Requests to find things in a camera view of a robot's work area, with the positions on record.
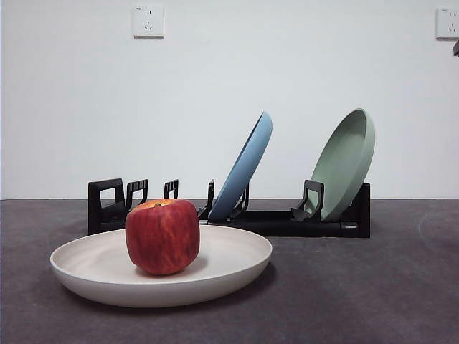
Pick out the red apple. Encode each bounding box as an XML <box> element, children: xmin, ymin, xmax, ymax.
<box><xmin>125</xmin><ymin>199</ymin><xmax>201</xmax><ymax>276</ymax></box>

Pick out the cream yellow plate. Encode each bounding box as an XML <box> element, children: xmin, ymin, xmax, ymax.
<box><xmin>49</xmin><ymin>224</ymin><xmax>274</xmax><ymax>308</ymax></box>

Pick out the green plate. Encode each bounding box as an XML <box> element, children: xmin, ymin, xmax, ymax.
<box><xmin>310</xmin><ymin>107</ymin><xmax>377</xmax><ymax>222</ymax></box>

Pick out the black plate rack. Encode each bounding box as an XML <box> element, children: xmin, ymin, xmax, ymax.
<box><xmin>87</xmin><ymin>178</ymin><xmax>372</xmax><ymax>239</ymax></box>

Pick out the blue plate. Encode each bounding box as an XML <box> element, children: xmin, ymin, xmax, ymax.
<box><xmin>207</xmin><ymin>110</ymin><xmax>273</xmax><ymax>222</ymax></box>

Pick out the white wall socket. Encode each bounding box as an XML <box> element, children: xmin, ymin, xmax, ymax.
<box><xmin>133</xmin><ymin>5</ymin><xmax>166</xmax><ymax>39</ymax></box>
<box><xmin>435</xmin><ymin>7</ymin><xmax>459</xmax><ymax>41</ymax></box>

